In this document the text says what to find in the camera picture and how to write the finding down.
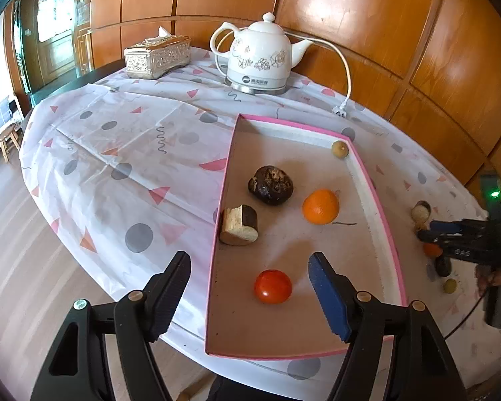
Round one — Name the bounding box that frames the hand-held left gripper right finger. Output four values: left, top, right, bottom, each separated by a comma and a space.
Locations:
308, 252, 468, 401

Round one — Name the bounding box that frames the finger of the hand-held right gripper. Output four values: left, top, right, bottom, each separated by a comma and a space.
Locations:
427, 220, 491, 235
416, 231, 485, 260

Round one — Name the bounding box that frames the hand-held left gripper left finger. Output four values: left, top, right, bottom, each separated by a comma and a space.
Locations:
30, 251, 192, 401

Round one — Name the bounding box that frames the red tomato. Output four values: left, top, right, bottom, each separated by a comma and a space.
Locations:
254, 269, 293, 304

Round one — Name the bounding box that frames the pink cardboard box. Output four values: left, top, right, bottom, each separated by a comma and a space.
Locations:
204, 113, 409, 361

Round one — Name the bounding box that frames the orange tangerine with stem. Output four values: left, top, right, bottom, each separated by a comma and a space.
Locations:
302, 189, 357, 226

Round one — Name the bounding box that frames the wrinkled dark water chestnut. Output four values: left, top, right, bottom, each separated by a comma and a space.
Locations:
247, 166, 294, 206

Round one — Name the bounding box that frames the white patterned tablecloth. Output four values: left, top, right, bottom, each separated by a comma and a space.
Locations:
19, 46, 501, 389

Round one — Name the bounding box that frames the small wooden stool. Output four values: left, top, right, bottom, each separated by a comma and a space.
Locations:
0, 124, 23, 163

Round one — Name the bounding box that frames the silver embossed tissue box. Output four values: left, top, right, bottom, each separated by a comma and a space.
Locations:
124, 26, 192, 80

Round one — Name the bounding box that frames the white ceramic electric kettle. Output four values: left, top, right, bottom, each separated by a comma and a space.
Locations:
210, 12, 323, 94

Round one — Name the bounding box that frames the wooden glazed door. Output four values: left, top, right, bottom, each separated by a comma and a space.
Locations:
4, 0, 95, 97

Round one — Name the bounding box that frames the black cable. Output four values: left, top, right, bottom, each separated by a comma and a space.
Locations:
443, 294, 487, 340

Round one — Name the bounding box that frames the white power cord with plug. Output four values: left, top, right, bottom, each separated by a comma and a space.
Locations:
215, 29, 353, 117

